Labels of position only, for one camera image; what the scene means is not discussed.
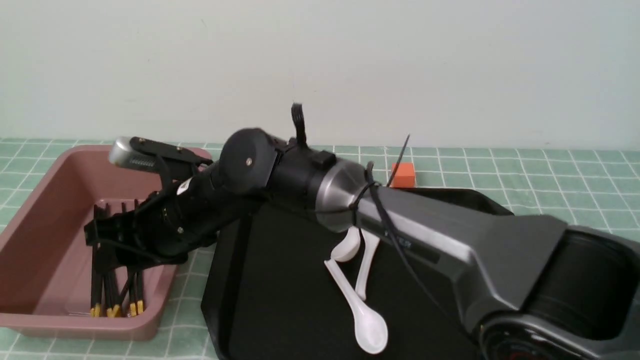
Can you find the white spoon upright right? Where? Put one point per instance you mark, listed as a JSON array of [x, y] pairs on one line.
[[371, 242]]

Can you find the white spoon bottom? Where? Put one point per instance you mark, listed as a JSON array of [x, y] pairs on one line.
[[370, 328]]

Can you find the white spoon middle small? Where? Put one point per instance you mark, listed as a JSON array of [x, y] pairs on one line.
[[348, 247]]

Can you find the pink plastic bin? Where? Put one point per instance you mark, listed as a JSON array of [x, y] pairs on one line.
[[45, 265]]

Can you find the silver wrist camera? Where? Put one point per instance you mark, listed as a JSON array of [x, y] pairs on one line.
[[150, 156]]

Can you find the black chopstick in bin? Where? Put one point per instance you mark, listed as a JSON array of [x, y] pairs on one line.
[[141, 303], [96, 286], [115, 289], [132, 289], [108, 304]]

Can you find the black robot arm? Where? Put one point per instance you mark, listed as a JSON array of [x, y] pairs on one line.
[[525, 285]]

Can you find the black chopstick tray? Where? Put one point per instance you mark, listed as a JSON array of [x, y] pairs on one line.
[[118, 301]]

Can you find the black plastic tray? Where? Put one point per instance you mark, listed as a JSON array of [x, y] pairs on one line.
[[269, 296]]

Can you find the green checkered tablecloth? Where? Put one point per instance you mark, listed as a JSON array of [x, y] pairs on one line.
[[595, 188]]

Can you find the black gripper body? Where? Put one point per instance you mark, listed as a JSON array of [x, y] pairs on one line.
[[161, 230]]

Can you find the black chopstick in bin leftmost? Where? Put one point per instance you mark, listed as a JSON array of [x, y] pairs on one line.
[[96, 286]]

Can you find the orange cube block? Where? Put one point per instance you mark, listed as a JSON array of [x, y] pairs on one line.
[[403, 175]]

